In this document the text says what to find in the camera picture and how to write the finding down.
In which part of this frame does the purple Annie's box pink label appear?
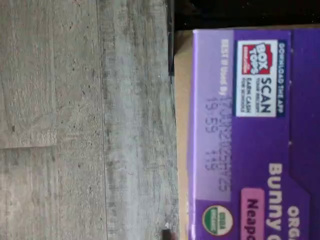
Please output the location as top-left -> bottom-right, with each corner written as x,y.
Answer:
187,28 -> 320,240

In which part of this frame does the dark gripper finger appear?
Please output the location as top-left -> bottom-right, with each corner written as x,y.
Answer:
161,228 -> 178,240

